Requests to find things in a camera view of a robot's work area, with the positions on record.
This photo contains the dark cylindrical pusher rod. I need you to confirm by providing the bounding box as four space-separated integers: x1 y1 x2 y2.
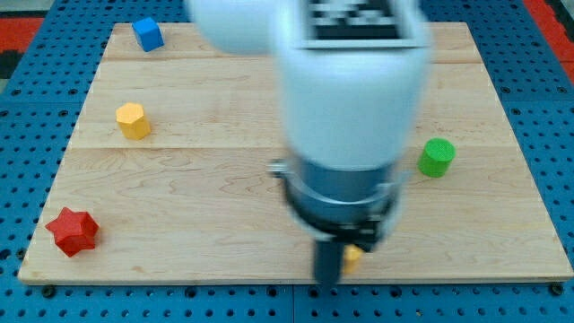
313 240 344 286

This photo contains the grey black tool mount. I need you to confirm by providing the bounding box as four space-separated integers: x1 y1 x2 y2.
269 155 404 251

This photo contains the yellow heart block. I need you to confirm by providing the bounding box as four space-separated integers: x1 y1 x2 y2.
343 245 364 275

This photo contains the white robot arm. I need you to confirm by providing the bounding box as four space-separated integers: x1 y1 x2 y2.
185 1 432 285

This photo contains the green cylinder block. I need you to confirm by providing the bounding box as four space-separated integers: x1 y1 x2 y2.
417 137 457 178

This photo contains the wooden board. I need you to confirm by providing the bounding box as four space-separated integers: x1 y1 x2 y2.
18 22 573 285

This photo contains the yellow hexagon block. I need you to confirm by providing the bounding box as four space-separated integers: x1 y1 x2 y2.
116 102 152 140

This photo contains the red star block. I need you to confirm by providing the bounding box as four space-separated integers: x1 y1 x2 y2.
45 207 100 258

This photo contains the blue cube block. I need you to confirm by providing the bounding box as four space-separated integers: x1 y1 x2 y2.
132 17 164 52

